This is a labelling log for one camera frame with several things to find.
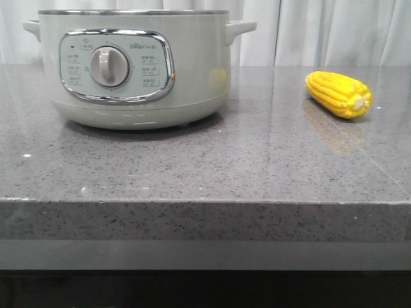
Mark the yellow corn cob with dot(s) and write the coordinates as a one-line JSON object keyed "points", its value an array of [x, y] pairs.
{"points": [[342, 95]]}

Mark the pale green electric cooking pot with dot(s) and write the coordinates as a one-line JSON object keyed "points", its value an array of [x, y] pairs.
{"points": [[136, 69]]}

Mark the white curtain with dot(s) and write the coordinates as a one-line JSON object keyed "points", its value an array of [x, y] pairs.
{"points": [[289, 33]]}

